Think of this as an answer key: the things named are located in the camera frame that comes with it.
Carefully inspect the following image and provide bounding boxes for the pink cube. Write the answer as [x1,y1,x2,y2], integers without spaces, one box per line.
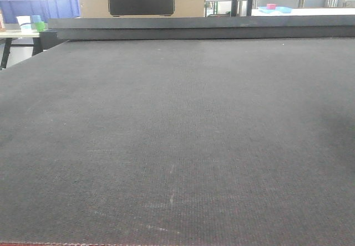
[266,3,276,10]

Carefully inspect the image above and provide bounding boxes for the light blue tray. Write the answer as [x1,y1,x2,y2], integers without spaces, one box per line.
[258,6,292,14]

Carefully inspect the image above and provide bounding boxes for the green plastic cup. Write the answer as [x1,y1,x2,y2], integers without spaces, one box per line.
[34,22,45,32]

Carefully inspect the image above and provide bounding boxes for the blue plastic crate background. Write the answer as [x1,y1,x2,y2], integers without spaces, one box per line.
[1,0,80,24]

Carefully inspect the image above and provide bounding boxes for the light blue cup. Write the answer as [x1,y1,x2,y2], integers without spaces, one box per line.
[32,15,42,23]

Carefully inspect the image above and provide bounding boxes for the white paper cup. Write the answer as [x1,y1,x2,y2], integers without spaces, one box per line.
[16,16,32,31]

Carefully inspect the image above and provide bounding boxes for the white side table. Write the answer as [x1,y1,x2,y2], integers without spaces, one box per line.
[1,29,43,70]

